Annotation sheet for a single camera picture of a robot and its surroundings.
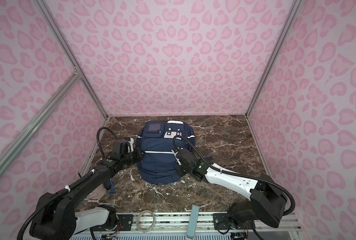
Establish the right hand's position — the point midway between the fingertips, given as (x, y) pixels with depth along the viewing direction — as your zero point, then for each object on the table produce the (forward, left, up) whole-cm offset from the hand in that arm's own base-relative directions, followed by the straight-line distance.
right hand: (178, 163), depth 82 cm
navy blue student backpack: (+15, +13, -1) cm, 20 cm away
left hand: (+7, +19, +2) cm, 21 cm away
